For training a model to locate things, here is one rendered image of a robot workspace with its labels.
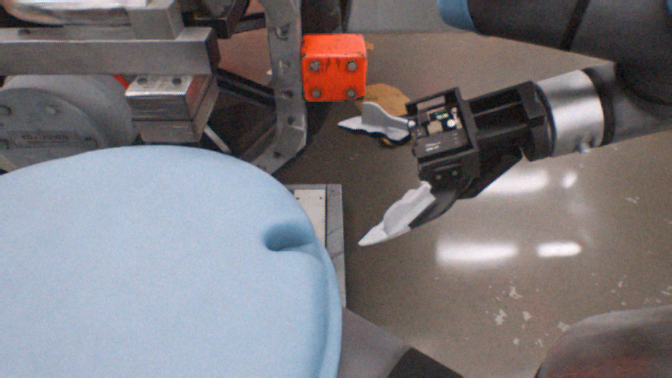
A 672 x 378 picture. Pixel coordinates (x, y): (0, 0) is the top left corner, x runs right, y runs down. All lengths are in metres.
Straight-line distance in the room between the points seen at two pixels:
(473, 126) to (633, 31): 0.12
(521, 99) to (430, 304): 1.01
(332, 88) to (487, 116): 0.25
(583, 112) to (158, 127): 0.36
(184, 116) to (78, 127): 0.18
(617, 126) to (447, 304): 1.00
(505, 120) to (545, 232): 1.28
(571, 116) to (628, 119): 0.04
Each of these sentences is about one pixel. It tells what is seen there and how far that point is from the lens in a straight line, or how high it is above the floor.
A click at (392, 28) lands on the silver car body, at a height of 0.76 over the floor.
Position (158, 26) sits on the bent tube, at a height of 0.99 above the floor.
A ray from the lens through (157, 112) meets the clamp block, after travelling 0.36.
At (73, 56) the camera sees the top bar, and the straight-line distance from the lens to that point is 0.40.
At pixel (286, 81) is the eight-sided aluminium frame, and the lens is 0.57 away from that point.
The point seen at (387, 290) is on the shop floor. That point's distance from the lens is 1.33.
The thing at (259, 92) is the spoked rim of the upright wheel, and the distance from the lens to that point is 0.70.
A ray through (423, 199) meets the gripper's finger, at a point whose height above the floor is 0.82.
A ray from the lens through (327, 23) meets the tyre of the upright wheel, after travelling 0.62.
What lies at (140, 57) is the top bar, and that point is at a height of 0.97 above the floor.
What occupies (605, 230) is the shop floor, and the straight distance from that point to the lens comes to 1.79.
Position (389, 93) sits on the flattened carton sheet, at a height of 0.01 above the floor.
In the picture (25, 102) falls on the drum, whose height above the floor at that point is 0.90.
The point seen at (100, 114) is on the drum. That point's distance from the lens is 0.50.
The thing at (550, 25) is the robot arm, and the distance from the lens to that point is 0.35.
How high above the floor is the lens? 1.10
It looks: 42 degrees down
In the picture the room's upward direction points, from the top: straight up
